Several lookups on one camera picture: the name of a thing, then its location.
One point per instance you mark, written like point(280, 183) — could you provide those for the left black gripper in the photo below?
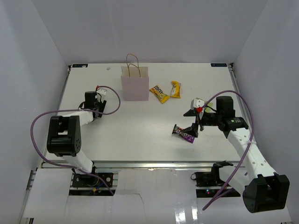
point(101, 105)

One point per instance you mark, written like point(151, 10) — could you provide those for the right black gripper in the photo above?
point(193, 130)

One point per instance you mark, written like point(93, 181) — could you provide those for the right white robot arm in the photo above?
point(262, 188)

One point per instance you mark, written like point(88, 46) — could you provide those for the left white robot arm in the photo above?
point(64, 136)

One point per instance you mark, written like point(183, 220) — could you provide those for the pink paper bag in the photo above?
point(135, 81)

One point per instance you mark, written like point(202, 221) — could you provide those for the purple M&M packet right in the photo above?
point(179, 132)

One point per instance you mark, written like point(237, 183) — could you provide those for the green snack packet upper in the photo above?
point(209, 103)

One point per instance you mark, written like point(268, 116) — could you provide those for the yellow snack bar wrapper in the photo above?
point(175, 91)

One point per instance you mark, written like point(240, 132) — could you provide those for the yellow M&M packet centre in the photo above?
point(161, 96)

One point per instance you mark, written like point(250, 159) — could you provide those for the blue label left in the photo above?
point(80, 65)

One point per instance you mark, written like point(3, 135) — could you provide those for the blue label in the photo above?
point(80, 65)
point(218, 64)

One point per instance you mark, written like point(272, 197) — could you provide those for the blue label right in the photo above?
point(218, 64)

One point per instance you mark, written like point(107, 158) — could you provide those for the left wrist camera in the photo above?
point(101, 91)

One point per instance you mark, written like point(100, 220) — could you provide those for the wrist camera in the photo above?
point(101, 91)
point(195, 108)

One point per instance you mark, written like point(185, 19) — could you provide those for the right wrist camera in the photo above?
point(195, 108)

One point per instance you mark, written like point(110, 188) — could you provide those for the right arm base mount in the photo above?
point(209, 182)

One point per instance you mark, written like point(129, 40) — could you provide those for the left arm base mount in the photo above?
point(85, 185)

